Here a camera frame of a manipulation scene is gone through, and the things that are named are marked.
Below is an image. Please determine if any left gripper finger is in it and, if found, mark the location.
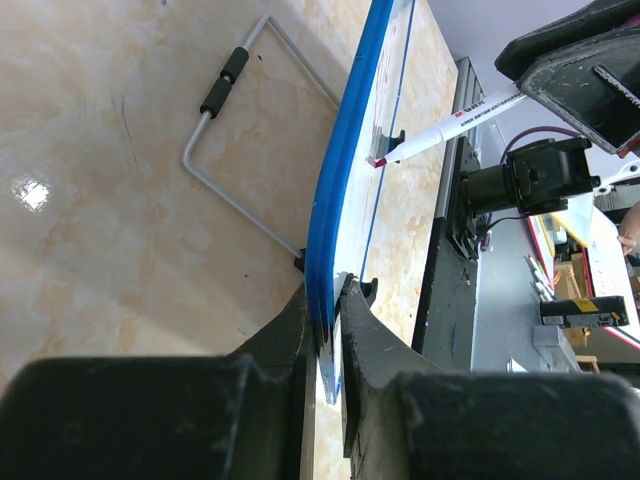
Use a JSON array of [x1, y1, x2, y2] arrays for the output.
[[1, 289, 313, 479], [339, 279, 639, 479]]

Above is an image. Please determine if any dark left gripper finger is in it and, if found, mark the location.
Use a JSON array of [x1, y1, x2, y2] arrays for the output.
[[518, 26, 639, 158], [494, 0, 639, 80]]

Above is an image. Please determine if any blue-framed whiteboard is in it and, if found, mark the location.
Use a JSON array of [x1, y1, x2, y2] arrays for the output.
[[304, 1, 415, 404]]

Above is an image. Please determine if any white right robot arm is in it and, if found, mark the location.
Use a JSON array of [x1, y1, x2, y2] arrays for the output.
[[456, 26, 639, 217]]

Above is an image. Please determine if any black whiteboard stand foot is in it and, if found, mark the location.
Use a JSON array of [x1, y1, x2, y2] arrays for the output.
[[370, 130, 406, 160]]

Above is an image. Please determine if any person hand in background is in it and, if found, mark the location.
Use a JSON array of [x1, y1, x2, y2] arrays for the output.
[[617, 202, 640, 255]]

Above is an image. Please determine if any black yellow device background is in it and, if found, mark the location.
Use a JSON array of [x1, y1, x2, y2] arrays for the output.
[[539, 296, 630, 329]]

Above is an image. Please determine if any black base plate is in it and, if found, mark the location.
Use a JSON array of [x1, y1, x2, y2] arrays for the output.
[[411, 217, 478, 371]]

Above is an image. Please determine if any grey wire whiteboard stand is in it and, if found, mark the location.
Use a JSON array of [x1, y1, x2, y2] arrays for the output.
[[181, 13, 341, 266]]

